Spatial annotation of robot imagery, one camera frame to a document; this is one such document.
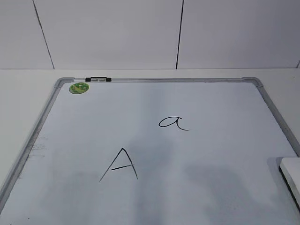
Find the white eraser with black felt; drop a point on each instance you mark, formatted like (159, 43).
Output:
(290, 168)

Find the round green magnet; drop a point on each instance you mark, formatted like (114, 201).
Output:
(79, 88)

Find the white board with grey frame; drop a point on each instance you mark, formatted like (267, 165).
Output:
(154, 152)

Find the black and grey frame clip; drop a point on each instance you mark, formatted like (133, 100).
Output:
(98, 79)

